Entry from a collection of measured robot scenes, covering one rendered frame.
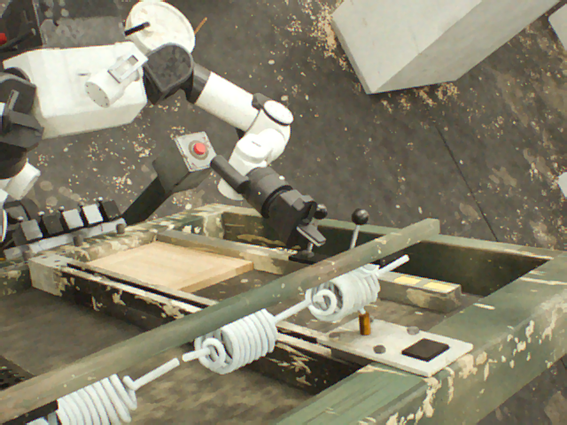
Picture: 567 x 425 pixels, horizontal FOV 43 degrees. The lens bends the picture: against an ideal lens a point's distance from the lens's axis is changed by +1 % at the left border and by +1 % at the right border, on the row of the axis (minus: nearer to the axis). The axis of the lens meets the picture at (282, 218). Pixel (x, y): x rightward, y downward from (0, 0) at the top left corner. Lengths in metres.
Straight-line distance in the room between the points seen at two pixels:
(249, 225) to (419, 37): 2.24
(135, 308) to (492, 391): 0.73
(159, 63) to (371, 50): 2.69
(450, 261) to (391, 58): 2.67
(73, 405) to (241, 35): 3.41
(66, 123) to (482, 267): 0.94
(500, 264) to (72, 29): 1.03
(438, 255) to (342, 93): 2.68
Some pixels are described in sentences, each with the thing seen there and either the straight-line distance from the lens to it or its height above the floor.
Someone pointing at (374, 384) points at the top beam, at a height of 1.92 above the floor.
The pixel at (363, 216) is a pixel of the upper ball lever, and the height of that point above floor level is 1.56.
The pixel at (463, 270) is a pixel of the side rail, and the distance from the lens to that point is 1.63.
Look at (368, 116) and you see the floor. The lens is 4.28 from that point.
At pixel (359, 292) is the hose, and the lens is 0.97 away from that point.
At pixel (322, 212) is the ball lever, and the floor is 1.46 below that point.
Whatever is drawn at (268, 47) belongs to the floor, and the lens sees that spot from 4.09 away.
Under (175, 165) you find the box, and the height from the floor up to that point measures 0.87.
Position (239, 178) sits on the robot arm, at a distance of 1.47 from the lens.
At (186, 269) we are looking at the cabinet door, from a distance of 1.74.
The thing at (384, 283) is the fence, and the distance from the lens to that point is 1.45.
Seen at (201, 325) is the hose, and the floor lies 1.97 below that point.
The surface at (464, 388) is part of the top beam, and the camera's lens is 0.97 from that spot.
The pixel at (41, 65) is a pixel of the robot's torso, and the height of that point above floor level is 1.36.
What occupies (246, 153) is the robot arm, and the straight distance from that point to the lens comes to 1.50.
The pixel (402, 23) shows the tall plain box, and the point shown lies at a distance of 4.15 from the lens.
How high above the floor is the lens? 2.59
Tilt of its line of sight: 48 degrees down
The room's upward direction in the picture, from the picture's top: 53 degrees clockwise
